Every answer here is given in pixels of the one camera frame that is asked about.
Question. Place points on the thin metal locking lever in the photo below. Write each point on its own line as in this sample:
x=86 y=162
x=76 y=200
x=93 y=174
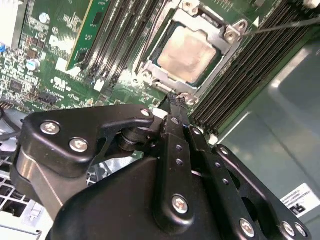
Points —
x=280 y=27

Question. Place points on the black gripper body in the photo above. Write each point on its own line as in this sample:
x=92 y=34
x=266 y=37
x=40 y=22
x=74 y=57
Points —
x=112 y=212

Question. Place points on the metal socket cover frame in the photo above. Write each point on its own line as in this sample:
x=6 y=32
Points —
x=212 y=33

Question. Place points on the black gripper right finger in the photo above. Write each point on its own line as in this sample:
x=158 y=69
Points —
x=216 y=175

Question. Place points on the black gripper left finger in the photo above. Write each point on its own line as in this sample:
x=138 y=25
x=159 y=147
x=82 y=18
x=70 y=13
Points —
x=75 y=120

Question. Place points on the silver square CPU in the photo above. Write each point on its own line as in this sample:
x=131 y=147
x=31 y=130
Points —
x=187 y=53

